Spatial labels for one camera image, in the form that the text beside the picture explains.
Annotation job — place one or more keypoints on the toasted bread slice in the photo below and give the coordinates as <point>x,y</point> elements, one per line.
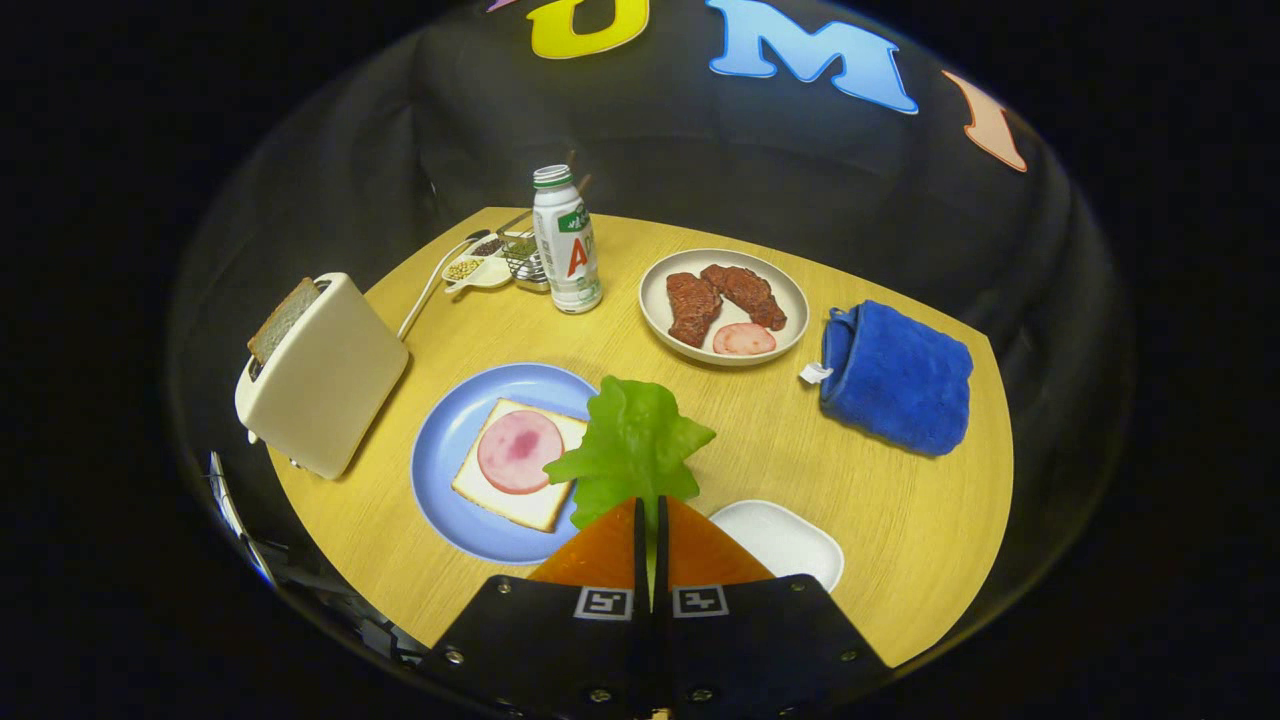
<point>285,320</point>

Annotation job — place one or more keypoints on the blue folded towel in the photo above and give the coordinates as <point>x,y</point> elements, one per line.
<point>900,380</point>

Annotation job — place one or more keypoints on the brown meat piece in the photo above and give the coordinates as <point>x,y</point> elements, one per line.
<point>745,292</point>
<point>692,308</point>

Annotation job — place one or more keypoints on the white divided condiment dish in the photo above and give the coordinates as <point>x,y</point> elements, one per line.
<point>480,272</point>

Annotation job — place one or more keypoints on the black backdrop cloth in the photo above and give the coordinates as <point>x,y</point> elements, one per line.
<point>700,160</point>

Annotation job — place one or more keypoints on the white bread slice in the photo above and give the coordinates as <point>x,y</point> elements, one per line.
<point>500,505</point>

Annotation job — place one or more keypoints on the white drink bottle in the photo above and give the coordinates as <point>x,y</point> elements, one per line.
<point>568,250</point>

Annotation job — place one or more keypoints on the beige round plate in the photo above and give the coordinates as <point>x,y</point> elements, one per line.
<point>790,300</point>

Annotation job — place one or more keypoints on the small white rectangular plate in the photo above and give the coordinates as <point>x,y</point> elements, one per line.
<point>780,540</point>

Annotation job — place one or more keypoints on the white toaster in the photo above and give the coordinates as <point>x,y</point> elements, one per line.
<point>330,380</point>

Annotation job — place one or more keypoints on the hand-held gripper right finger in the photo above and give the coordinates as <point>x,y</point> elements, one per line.
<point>750,650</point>

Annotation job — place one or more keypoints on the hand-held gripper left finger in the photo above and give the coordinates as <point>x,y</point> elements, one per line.
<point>560,650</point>

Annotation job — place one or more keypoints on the green lettuce leaf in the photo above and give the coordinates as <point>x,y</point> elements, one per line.
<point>630,440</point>

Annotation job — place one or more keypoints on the blue round plate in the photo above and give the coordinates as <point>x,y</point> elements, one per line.
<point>450,430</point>

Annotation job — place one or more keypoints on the pink ham slice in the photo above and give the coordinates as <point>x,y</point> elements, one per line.
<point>518,452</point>
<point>744,340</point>

